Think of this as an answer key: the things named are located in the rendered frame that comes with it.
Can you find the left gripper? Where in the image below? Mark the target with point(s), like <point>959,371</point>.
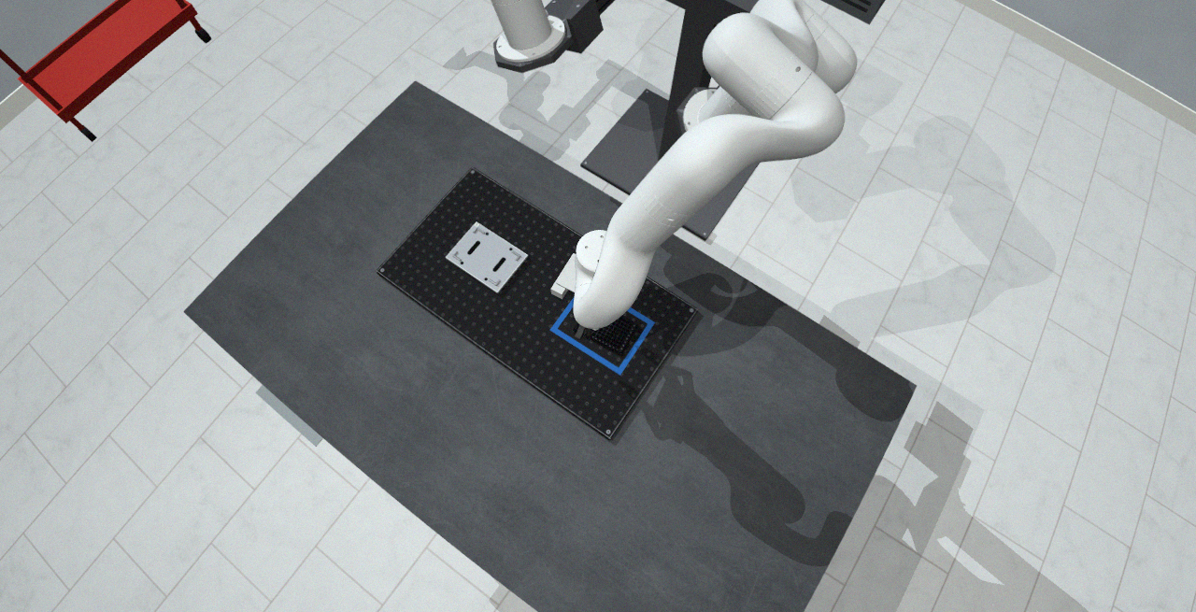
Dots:
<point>584,333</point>

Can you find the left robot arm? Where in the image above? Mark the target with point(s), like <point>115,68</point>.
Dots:
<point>793,113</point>

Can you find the blue tape rectangle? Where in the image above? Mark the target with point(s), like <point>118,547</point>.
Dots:
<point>595,356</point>

